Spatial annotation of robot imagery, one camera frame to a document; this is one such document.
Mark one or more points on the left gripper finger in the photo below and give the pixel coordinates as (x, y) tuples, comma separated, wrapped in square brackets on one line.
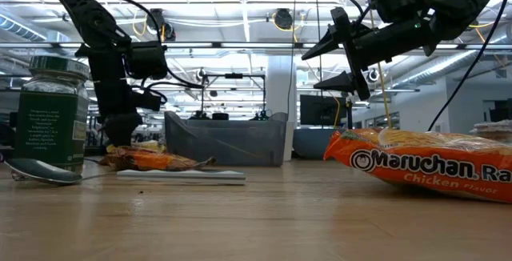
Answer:
[(124, 131)]

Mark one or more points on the grey plastic utensil tray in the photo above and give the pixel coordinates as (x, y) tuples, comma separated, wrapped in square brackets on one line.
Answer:
[(224, 145)]

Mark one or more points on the yellow snack bag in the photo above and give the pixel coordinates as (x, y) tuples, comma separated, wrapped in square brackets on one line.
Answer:
[(154, 145)]

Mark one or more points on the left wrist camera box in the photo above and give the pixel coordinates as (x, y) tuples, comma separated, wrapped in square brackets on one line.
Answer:
[(148, 101)]

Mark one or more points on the orange chicken ramen packet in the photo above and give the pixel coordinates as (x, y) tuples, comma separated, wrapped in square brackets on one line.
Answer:
[(420, 165)]

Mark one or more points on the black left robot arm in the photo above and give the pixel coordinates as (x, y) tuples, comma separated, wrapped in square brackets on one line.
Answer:
[(92, 17)]

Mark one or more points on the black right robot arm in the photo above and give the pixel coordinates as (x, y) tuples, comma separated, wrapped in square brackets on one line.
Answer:
[(460, 1)]

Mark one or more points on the black monitor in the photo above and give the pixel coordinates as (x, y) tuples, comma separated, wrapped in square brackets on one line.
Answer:
[(320, 111)]

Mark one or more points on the brown orange snack packet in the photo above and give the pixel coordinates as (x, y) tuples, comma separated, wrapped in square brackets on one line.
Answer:
[(152, 160)]

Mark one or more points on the black background robot rig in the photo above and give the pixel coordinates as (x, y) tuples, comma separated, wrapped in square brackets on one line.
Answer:
[(234, 76)]

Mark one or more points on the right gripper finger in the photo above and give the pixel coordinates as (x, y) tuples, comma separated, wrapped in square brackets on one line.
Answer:
[(340, 83), (328, 45)]

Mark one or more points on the blue bowl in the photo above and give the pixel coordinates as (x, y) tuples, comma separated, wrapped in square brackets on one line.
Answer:
[(310, 143)]

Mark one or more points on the green label spice jar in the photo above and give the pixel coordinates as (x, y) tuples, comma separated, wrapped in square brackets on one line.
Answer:
[(52, 125)]

